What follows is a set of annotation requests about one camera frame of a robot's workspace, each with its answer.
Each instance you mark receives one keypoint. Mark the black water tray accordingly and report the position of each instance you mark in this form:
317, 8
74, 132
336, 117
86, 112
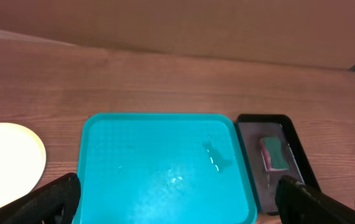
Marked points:
250, 129

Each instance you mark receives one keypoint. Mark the cardboard panel at back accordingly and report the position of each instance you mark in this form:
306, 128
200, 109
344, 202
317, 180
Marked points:
309, 33

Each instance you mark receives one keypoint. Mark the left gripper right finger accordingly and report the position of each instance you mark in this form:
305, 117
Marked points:
300, 203

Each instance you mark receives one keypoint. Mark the green scrub sponge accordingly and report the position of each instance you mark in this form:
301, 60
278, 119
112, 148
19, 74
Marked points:
271, 150

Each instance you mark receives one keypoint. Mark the yellow plate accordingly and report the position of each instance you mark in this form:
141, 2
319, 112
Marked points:
22, 161

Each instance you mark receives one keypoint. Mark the teal plastic tray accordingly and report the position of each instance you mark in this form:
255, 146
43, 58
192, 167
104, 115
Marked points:
163, 168

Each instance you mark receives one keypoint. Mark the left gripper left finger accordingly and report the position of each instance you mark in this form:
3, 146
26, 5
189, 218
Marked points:
55, 202

